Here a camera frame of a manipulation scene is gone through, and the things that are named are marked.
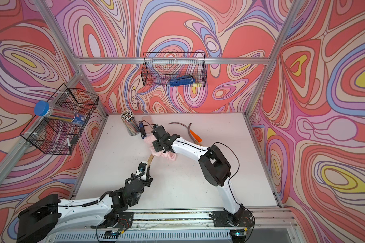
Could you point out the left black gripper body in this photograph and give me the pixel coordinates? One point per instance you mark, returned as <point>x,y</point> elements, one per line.
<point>147,183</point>

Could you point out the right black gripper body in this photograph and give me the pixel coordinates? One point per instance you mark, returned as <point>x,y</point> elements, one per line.
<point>158,146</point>

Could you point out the pink terry rag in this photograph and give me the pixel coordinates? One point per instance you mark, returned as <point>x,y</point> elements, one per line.
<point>169,155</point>

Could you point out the wooden handled sickle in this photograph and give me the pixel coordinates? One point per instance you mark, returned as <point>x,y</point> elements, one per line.
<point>191,135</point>
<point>150,159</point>

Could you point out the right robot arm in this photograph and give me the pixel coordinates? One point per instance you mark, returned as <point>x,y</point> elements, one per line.
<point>215,168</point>

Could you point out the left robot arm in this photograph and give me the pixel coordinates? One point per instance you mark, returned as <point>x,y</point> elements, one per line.
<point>51,214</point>

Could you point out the blue black stapler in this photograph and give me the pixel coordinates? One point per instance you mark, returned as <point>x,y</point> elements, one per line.
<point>142,129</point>

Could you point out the pink eraser block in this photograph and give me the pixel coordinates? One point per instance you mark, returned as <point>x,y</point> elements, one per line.
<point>147,121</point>

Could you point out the pencil cup on table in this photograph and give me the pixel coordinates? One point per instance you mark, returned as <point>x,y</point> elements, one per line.
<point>128,119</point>

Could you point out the blue tool in basket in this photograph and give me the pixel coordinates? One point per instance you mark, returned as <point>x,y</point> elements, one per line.
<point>182,81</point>

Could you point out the blue capped pencil tube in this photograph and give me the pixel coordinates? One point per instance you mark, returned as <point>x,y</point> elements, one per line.
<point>45,109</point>

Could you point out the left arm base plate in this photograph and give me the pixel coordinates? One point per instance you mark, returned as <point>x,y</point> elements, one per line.
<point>122,220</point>

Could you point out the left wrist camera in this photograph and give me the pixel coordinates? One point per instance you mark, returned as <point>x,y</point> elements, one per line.
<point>142,168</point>

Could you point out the orange handled sickle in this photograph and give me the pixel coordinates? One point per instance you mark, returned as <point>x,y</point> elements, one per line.
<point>198,138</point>

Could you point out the back wire basket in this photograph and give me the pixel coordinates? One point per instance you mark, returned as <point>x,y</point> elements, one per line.
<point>160,67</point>

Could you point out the wire basket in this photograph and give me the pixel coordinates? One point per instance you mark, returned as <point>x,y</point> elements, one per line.
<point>160,67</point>
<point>54,137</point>

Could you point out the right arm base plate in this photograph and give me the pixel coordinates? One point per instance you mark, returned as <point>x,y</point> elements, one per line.
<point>225,219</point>

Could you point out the left wire basket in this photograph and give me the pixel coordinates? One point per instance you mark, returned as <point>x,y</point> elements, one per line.
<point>54,137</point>

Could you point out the aluminium front rail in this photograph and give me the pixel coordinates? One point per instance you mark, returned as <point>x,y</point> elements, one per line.
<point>190,226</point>

